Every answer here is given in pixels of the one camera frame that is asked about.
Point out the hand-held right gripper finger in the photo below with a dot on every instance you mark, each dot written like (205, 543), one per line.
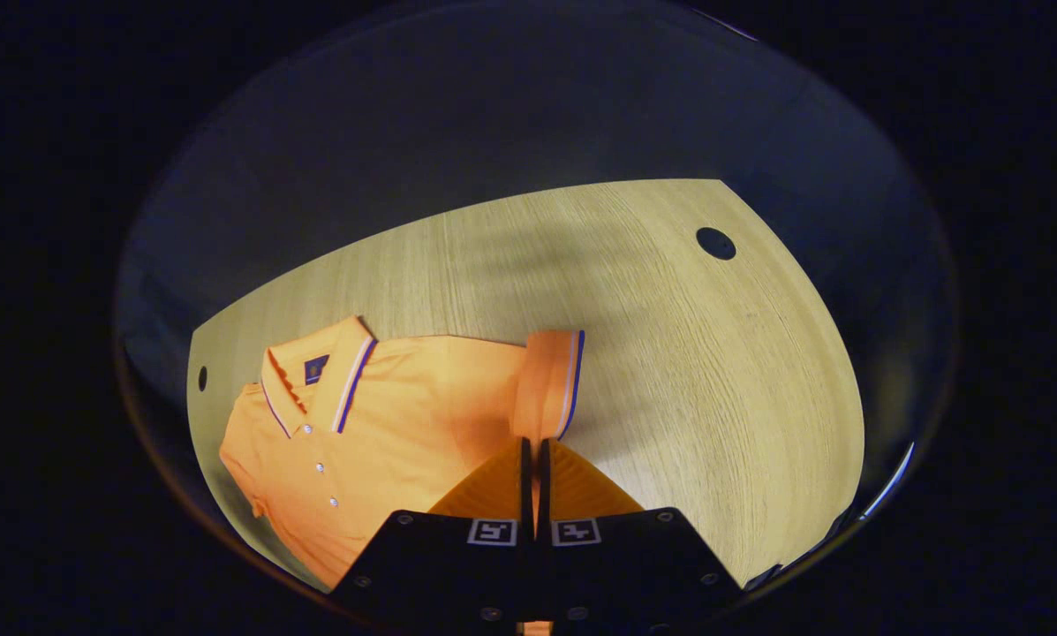
(525, 490)
(543, 490)

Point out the orange polo T-shirt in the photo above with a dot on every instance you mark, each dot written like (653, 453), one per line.
(404, 424)

